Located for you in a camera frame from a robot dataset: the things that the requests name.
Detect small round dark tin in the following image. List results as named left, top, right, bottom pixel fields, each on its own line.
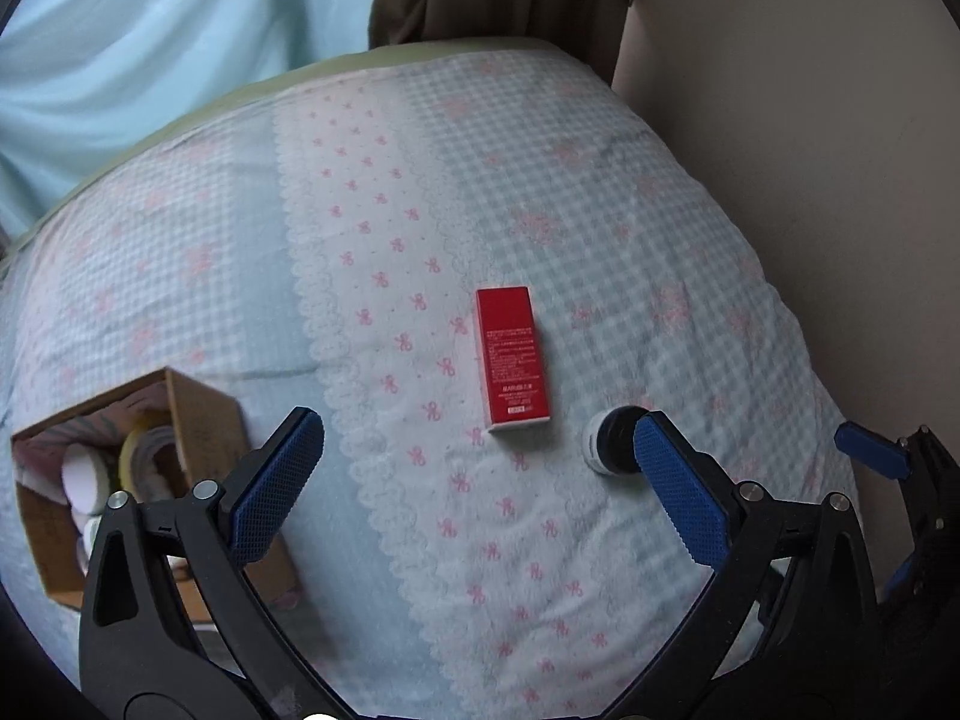
left=583, top=405, right=652, bottom=477

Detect checked bed sheet pink bows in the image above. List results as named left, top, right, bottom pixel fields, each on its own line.
left=0, top=52, right=863, bottom=720

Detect white lidded pale green jar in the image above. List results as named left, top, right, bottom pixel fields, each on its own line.
left=118, top=426, right=188, bottom=500

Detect light blue hanging cloth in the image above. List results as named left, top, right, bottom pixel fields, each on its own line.
left=0, top=0, right=385, bottom=241

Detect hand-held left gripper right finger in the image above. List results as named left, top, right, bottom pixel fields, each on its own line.
left=615, top=411, right=878, bottom=720

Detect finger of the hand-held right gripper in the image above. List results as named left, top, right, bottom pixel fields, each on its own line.
left=835, top=422, right=931, bottom=485
left=877, top=540, right=931, bottom=608

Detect red carton box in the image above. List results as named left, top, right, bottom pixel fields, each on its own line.
left=475, top=286, right=554, bottom=434

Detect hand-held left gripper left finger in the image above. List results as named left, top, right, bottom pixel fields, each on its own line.
left=79, top=406, right=342, bottom=720

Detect cardboard box with floral print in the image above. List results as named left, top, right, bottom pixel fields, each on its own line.
left=11, top=367, right=302, bottom=614

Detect small white rounded case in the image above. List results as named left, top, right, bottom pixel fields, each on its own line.
left=61, top=448, right=115, bottom=512

